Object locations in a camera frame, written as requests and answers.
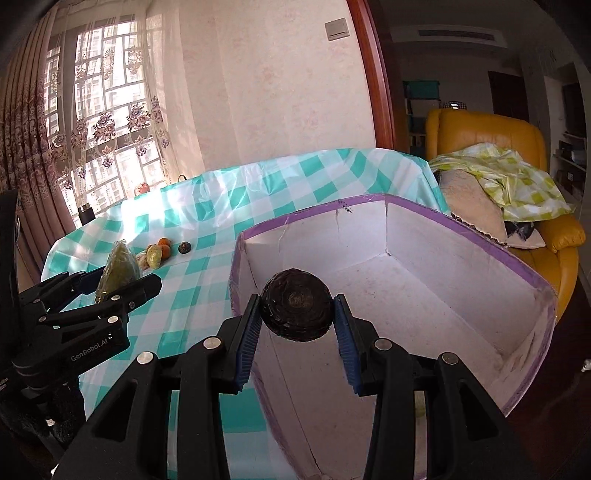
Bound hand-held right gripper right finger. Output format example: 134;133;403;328
332;294;541;480

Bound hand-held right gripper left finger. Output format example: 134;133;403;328
55;293;262;480

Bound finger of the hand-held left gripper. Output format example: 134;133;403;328
38;274;163;332
17;268;106;315

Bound plastic-wrapped green cabbage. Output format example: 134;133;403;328
94;240;142;305

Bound purple-edged white cardboard box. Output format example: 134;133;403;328
229;194;557;480

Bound teal checked tablecloth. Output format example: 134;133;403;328
41;148;451;480

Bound brown patterned drape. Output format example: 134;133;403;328
0;28;81;243

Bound beige cushion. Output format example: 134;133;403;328
437;169;509;246

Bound floral lace curtain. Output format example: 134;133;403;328
46;0;243;224

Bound black and white patterned cushion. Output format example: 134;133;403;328
503;220;546;250

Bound green checked cloth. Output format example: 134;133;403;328
429;142;576;222

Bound stacked storage boxes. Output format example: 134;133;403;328
403;80;440;154

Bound yellow leather sofa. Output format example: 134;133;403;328
425;108;585;324

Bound dark wooden door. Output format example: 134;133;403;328
488;69;530;123

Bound ceiling air vent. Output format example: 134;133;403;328
417;28;498;40

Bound red wooden door frame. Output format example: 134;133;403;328
346;0;399;151

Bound wall shelf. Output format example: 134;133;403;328
553;69;591;188

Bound wall light switch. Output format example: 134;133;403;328
324;17;351;42

